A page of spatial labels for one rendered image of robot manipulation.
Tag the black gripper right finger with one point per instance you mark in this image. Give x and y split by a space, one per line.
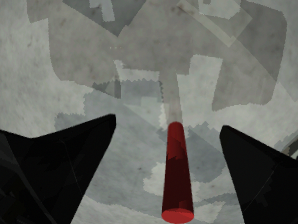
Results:
265 180

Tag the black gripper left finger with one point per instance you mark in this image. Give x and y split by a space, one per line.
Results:
57 168

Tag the red peg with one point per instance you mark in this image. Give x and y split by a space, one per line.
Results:
177 201

